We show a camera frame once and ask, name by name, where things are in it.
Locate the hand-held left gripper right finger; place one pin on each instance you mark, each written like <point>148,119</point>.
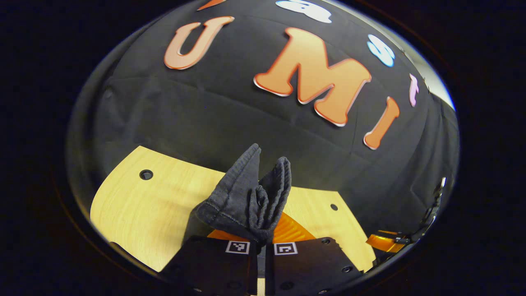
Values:
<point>308,263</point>

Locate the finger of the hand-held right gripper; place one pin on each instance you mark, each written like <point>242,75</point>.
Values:
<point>384,242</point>

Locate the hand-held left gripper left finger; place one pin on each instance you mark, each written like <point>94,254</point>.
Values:
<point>213,263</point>

